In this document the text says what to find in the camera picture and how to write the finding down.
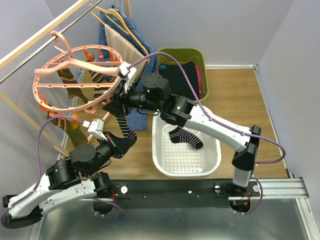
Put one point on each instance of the black folded clothes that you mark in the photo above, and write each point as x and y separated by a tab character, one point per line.
178	83

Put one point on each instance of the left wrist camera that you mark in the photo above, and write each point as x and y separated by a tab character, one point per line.
95	129

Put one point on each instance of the black mounting base rail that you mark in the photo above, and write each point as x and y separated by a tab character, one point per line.
179	193

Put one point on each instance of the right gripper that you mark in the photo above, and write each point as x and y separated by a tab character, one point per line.
114	107

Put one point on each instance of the yellow wooden hanger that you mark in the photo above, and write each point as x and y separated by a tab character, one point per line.
125	26

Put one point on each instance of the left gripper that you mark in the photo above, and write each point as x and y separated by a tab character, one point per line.
119	146

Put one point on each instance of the blue checkered shirt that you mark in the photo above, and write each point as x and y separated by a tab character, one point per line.
136	121

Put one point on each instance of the black white striped sock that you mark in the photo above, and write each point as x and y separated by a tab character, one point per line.
180	135

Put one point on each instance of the beige cloth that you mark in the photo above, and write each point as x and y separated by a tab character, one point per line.
127	50

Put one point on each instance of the pink folded garment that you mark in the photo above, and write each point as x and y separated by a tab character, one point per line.
199	80

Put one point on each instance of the olive green bin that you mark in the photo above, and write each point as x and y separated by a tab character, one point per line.
183	56

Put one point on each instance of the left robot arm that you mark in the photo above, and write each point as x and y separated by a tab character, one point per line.
73	178

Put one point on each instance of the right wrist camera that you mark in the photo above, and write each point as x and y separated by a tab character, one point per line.
127	73

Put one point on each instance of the metal rack rod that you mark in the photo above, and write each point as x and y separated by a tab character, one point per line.
7	59

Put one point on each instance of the white plastic basket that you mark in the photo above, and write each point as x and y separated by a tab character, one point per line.
180	160

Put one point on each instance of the wooden clothes rack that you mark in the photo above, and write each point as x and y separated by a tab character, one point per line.
18	110

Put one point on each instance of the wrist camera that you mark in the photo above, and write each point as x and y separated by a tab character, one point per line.
95	129
127	73

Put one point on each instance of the pink round clip hanger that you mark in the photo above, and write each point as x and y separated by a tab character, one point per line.
56	74

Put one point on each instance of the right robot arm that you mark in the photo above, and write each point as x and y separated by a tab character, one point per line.
183	112

